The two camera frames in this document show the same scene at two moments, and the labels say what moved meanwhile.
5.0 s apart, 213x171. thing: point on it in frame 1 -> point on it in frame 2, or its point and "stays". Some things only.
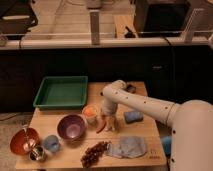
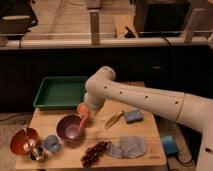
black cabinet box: [160, 18] stays
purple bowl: [72, 127] stays
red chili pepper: [100, 123] -> [82, 121]
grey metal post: [95, 26] stays
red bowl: [23, 140] stays
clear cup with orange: [91, 113] -> [83, 109]
